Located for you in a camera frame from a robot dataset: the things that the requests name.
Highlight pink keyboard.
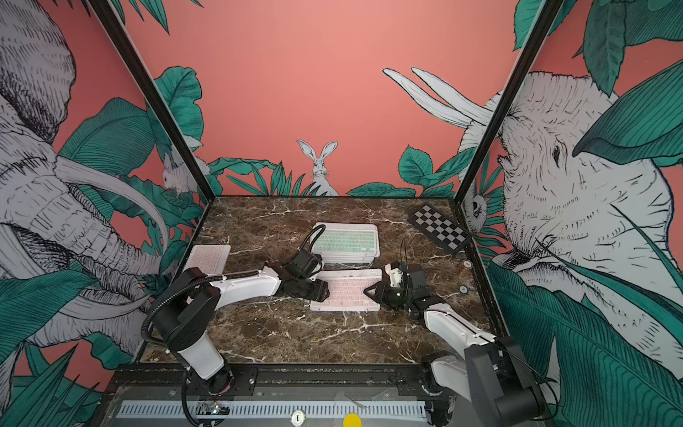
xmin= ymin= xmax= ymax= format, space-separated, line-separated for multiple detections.
xmin=320 ymin=252 xmax=376 ymax=264
xmin=183 ymin=245 xmax=231 ymax=275
xmin=309 ymin=269 xmax=382 ymax=312

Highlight green keyboard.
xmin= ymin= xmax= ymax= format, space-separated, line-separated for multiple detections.
xmin=312 ymin=222 xmax=380 ymax=256

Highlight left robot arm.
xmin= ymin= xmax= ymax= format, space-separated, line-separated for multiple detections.
xmin=141 ymin=248 xmax=330 ymax=395

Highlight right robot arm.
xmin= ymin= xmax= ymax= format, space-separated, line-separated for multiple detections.
xmin=364 ymin=262 xmax=548 ymax=426

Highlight checkerboard calibration plate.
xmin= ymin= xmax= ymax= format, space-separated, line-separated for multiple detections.
xmin=407 ymin=204 xmax=471 ymax=255

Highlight white vented strip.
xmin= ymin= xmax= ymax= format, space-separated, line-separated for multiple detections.
xmin=115 ymin=400 xmax=427 ymax=421

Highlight yellow round button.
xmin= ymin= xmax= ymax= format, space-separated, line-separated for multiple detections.
xmin=343 ymin=413 xmax=363 ymax=427

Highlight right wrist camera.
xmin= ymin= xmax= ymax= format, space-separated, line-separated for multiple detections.
xmin=384 ymin=262 xmax=404 ymax=288

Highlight black corrugated cable left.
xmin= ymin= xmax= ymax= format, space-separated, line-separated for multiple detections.
xmin=141 ymin=269 xmax=260 ymax=348

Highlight black mounting rail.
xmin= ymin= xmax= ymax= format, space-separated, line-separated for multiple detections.
xmin=106 ymin=363 xmax=469 ymax=399

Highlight black frame post right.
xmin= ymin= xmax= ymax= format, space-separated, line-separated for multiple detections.
xmin=455 ymin=0 xmax=563 ymax=205

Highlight black frame post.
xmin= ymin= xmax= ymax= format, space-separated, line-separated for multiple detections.
xmin=455 ymin=0 xmax=563 ymax=205
xmin=88 ymin=0 xmax=215 ymax=203

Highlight black frame post left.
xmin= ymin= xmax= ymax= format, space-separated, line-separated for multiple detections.
xmin=88 ymin=0 xmax=215 ymax=203

